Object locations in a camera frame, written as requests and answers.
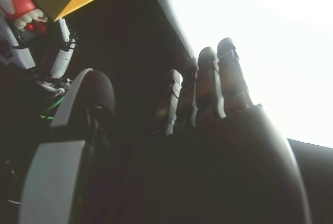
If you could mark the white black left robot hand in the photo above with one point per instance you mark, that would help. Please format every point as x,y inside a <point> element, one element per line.
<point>208,172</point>

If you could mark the red and white object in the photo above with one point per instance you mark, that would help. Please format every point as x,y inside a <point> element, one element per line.
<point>18,5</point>

